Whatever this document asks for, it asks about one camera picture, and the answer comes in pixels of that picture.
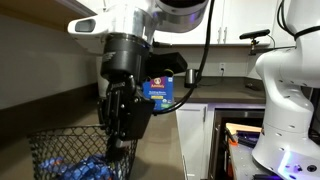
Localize black wire mesh basket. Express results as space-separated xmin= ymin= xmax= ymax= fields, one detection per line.
xmin=27 ymin=125 xmax=137 ymax=180

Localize white lower cabinets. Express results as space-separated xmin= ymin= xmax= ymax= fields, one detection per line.
xmin=176 ymin=103 xmax=207 ymax=180

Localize blue snack pack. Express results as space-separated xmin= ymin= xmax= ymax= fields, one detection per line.
xmin=38 ymin=154 xmax=115 ymax=180

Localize white upper cabinets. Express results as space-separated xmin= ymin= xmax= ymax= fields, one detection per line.
xmin=56 ymin=0 xmax=291 ymax=48

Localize blue cereal box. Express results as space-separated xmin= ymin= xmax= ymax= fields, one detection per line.
xmin=143 ymin=77 xmax=174 ymax=110

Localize white wall outlet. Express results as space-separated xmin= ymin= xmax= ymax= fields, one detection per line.
xmin=219 ymin=63 xmax=225 ymax=74

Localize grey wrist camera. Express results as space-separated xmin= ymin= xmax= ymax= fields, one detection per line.
xmin=146 ymin=52 xmax=188 ymax=79

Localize black camera on stand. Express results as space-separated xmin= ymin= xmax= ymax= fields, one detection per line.
xmin=239 ymin=29 xmax=270 ymax=55

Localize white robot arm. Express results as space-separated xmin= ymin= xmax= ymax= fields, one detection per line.
xmin=68 ymin=0 xmax=320 ymax=180

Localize white cabinets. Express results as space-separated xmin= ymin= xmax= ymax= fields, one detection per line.
xmin=56 ymin=0 xmax=291 ymax=48
xmin=176 ymin=103 xmax=207 ymax=180

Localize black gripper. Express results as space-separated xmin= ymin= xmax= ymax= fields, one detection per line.
xmin=100 ymin=33 xmax=155 ymax=162

